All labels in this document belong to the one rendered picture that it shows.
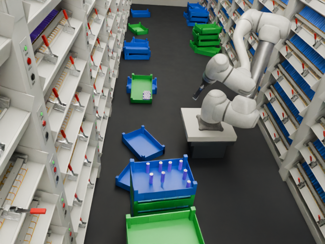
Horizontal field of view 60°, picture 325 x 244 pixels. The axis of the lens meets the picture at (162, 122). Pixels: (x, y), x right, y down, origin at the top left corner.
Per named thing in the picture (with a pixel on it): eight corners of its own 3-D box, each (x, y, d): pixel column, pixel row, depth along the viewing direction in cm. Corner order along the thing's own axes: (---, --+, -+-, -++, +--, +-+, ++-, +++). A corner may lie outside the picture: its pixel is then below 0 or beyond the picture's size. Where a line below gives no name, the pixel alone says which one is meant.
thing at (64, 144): (88, 100, 153) (95, 80, 146) (60, 189, 106) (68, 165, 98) (50, 87, 148) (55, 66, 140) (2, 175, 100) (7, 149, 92)
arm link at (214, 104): (204, 108, 215) (209, 83, 201) (227, 116, 208) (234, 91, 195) (196, 118, 203) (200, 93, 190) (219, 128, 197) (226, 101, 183)
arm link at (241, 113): (225, 121, 206) (254, 131, 198) (220, 123, 191) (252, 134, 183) (263, 14, 190) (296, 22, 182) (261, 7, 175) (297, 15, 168)
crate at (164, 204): (183, 174, 157) (185, 164, 152) (193, 205, 142) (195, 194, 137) (129, 179, 152) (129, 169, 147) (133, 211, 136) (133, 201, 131)
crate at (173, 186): (185, 164, 152) (186, 154, 147) (195, 194, 137) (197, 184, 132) (129, 169, 147) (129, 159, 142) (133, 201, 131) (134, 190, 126)
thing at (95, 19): (102, 22, 197) (109, 3, 189) (87, 60, 149) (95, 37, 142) (74, 10, 191) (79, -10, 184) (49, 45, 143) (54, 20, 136)
